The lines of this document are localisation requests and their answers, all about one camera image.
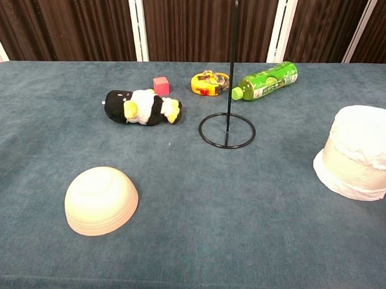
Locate green tea plastic bottle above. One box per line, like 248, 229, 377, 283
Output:
231, 58, 299, 105

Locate blue table cloth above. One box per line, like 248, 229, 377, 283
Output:
0, 43, 386, 289

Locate black white penguin plush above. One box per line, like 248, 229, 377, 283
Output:
100, 86, 184, 128

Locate white paper towel roll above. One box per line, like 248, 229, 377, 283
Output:
310, 103, 386, 202

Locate yellow tape measure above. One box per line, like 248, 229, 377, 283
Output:
190, 69, 230, 98

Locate black paper towel stand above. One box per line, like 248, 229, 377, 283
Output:
197, 0, 263, 151

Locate cream upturned bowl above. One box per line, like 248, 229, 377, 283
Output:
62, 164, 141, 239

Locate red cube block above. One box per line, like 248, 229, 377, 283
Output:
151, 76, 171, 96

